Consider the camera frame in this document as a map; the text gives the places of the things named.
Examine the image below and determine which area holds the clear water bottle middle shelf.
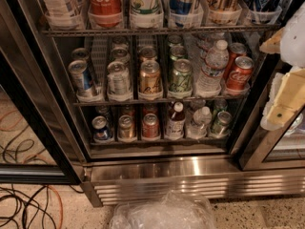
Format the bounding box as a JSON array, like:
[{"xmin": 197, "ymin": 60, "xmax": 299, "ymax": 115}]
[{"xmin": 197, "ymin": 40, "xmax": 229, "ymax": 92}]

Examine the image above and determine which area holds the gold can bottom shelf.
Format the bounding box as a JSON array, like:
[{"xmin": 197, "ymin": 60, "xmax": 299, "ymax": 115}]
[{"xmin": 118, "ymin": 114, "xmax": 135, "ymax": 138}]

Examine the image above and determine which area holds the white water bottle top shelf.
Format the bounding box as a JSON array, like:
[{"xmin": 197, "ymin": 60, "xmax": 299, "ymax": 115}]
[{"xmin": 43, "ymin": 0, "xmax": 85, "ymax": 30}]

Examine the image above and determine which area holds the clear water bottle bottom shelf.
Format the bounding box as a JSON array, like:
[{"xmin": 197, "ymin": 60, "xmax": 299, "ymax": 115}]
[{"xmin": 188, "ymin": 106, "xmax": 212, "ymax": 139}]

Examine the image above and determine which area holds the rear red Coca-Cola can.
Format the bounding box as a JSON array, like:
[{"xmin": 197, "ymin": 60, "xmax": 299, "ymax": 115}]
[{"xmin": 223, "ymin": 42, "xmax": 247, "ymax": 80}]

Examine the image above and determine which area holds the silver white can middle shelf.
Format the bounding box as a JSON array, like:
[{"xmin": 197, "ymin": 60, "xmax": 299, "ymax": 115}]
[{"xmin": 107, "ymin": 61, "xmax": 131, "ymax": 95}]

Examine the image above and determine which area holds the rear silver can far left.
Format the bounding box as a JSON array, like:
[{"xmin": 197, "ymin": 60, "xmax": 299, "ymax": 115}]
[{"xmin": 71, "ymin": 48, "xmax": 91, "ymax": 61}]

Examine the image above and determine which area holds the blue Pepsi can bottom shelf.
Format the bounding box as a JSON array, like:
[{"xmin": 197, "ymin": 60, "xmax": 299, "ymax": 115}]
[{"xmin": 91, "ymin": 115, "xmax": 112, "ymax": 141}]

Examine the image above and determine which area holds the clear plastic bag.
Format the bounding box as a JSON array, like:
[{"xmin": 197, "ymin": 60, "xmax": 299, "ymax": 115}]
[{"xmin": 109, "ymin": 191, "xmax": 216, "ymax": 229}]

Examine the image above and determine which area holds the green can middle shelf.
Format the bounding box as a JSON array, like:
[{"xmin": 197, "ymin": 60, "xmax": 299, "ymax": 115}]
[{"xmin": 169, "ymin": 59, "xmax": 193, "ymax": 93}]

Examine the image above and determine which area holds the red can bottom shelf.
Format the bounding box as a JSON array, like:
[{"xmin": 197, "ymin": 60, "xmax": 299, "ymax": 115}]
[{"xmin": 142, "ymin": 114, "xmax": 159, "ymax": 138}]

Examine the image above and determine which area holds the stainless steel glass-door fridge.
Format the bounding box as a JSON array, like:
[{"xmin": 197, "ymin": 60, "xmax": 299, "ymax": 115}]
[{"xmin": 0, "ymin": 0, "xmax": 305, "ymax": 207}]

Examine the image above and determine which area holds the green can bottom shelf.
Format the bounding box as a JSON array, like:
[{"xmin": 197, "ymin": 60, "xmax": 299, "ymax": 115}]
[{"xmin": 211, "ymin": 111, "xmax": 232, "ymax": 135}]

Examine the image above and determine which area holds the blue silver can middle shelf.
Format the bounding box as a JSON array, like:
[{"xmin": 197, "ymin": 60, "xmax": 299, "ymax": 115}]
[{"xmin": 68, "ymin": 60, "xmax": 97, "ymax": 97}]

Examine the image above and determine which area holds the red Coca-Cola can middle shelf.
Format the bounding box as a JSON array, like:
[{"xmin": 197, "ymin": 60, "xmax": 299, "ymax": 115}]
[{"xmin": 226, "ymin": 56, "xmax": 254, "ymax": 91}]

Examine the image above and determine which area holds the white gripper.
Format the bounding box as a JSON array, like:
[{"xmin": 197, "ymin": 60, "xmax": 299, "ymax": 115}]
[{"xmin": 259, "ymin": 2, "xmax": 305, "ymax": 131}]

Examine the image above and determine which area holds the green can shelf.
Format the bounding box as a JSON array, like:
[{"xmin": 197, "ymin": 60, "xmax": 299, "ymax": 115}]
[
  {"xmin": 169, "ymin": 59, "xmax": 193, "ymax": 93},
  {"xmin": 211, "ymin": 111, "xmax": 232, "ymax": 135}
]

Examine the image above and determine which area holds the gold can middle shelf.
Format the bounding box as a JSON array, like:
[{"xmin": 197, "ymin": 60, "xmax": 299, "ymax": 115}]
[{"xmin": 139, "ymin": 60, "xmax": 161, "ymax": 94}]

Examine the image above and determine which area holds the orange cable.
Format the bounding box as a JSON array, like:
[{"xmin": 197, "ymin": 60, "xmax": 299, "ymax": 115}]
[{"xmin": 44, "ymin": 184, "xmax": 65, "ymax": 229}]

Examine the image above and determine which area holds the dark juice bottle white cap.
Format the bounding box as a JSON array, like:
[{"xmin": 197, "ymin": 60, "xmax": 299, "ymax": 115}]
[{"xmin": 166, "ymin": 102, "xmax": 185, "ymax": 140}]

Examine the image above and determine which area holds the clear water bottle shelf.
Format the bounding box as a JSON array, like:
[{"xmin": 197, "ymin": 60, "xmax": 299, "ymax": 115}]
[
  {"xmin": 197, "ymin": 40, "xmax": 229, "ymax": 92},
  {"xmin": 188, "ymin": 106, "xmax": 212, "ymax": 139}
]

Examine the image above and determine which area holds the black cable bundle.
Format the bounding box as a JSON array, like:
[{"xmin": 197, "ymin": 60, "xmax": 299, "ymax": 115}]
[{"xmin": 0, "ymin": 184, "xmax": 85, "ymax": 229}]

